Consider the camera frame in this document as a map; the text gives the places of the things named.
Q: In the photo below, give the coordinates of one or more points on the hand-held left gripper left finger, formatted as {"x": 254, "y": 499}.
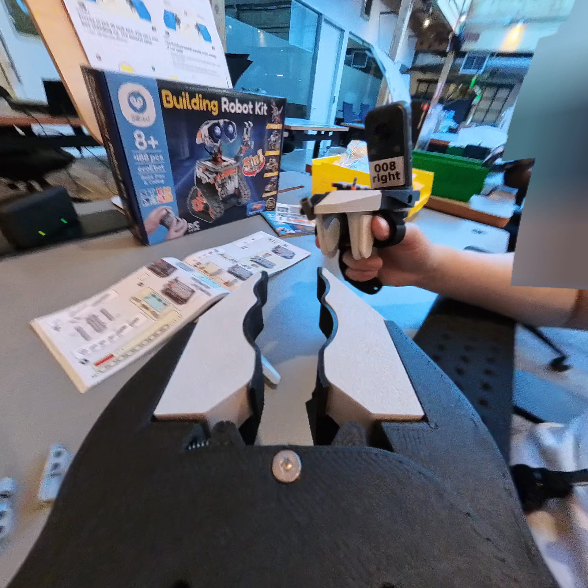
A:
{"x": 206, "y": 367}

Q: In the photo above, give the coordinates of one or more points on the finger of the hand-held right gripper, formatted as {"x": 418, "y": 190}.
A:
{"x": 353, "y": 204}

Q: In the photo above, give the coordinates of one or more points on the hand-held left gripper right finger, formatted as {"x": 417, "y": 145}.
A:
{"x": 367, "y": 367}

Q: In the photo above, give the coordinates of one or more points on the person's right forearm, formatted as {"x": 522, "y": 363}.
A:
{"x": 473, "y": 280}

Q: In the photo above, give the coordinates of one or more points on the grey desk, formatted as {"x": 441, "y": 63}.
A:
{"x": 55, "y": 285}

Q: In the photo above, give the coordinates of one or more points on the person's right hand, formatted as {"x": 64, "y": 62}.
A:
{"x": 404, "y": 262}

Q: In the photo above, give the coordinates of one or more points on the yellow plastic bin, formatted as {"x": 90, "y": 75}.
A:
{"x": 330, "y": 172}

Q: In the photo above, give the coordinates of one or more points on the clear plastic parts bag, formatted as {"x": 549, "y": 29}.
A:
{"x": 353, "y": 156}

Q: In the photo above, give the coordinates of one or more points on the grey panel with axle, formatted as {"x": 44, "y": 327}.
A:
{"x": 272, "y": 373}

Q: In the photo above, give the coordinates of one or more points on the blue sticker sheet booklet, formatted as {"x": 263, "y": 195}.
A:
{"x": 289, "y": 220}

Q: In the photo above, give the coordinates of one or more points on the green plastic bin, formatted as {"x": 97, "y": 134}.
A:
{"x": 445, "y": 177}

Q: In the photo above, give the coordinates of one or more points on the open instruction booklet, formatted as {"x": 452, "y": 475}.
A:
{"x": 138, "y": 312}

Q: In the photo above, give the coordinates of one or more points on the black perforated chair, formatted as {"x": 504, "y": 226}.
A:
{"x": 459, "y": 358}

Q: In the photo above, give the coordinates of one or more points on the blue robot kit box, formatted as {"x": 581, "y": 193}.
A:
{"x": 206, "y": 160}

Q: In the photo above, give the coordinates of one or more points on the white brick pieces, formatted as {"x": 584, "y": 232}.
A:
{"x": 55, "y": 473}

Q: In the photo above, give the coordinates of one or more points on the person's white shirt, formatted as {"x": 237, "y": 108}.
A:
{"x": 551, "y": 441}

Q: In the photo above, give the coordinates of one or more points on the black power box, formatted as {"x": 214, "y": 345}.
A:
{"x": 36, "y": 216}

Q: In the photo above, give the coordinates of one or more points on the wooden board with instruction sheet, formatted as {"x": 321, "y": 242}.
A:
{"x": 151, "y": 36}

